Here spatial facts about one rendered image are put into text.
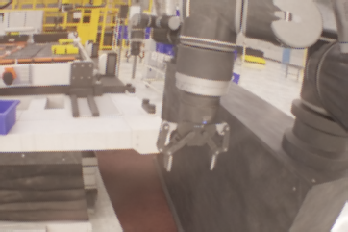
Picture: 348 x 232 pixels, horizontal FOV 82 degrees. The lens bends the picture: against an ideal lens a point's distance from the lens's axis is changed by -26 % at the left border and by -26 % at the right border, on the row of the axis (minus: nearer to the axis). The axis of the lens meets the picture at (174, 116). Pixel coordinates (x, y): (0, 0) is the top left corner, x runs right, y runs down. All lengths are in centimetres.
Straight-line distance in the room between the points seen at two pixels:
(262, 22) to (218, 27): 8
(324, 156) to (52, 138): 79
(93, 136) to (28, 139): 23
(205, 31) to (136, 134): 50
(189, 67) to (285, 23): 19
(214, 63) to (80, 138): 52
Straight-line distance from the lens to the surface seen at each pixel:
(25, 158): 92
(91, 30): 1215
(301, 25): 44
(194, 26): 45
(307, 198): 66
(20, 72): 123
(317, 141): 67
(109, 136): 84
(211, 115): 49
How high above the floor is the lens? 116
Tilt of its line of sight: 19 degrees down
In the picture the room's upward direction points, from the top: 7 degrees clockwise
